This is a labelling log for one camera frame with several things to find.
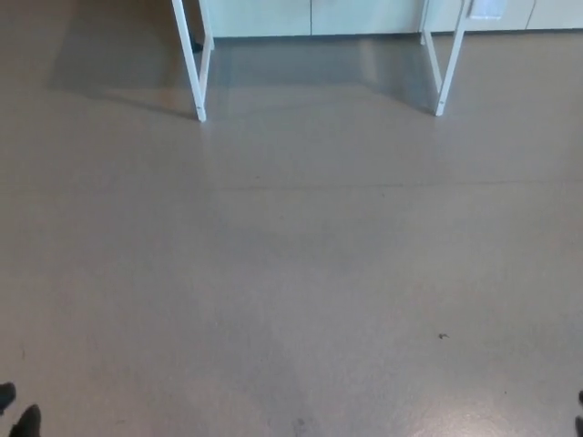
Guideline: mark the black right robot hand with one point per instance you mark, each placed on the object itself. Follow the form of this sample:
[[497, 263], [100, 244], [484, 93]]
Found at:
[[580, 428]]

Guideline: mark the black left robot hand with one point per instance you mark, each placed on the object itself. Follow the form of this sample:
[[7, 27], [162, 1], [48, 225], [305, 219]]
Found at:
[[27, 423]]

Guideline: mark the white wall box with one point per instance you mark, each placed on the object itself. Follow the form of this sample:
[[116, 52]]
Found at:
[[486, 8]]

